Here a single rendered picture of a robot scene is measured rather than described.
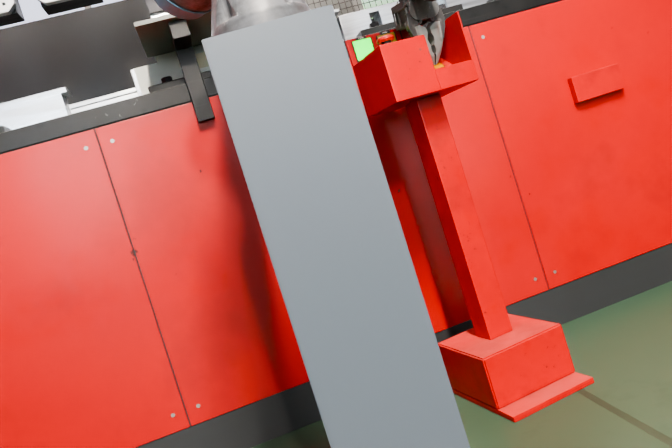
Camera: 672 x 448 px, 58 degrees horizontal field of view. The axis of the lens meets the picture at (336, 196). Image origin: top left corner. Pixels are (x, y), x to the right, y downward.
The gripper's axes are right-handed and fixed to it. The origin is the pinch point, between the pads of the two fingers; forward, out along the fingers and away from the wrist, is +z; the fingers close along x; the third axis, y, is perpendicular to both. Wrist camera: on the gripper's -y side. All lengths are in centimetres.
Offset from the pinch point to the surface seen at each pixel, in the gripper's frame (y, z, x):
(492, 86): 19.4, 9.4, -26.2
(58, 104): 47, -16, 78
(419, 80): -6.6, 3.9, 8.7
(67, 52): 102, -39, 73
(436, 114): -2.3, 11.7, 4.5
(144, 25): 20, -24, 55
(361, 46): 9.6, -7.4, 11.8
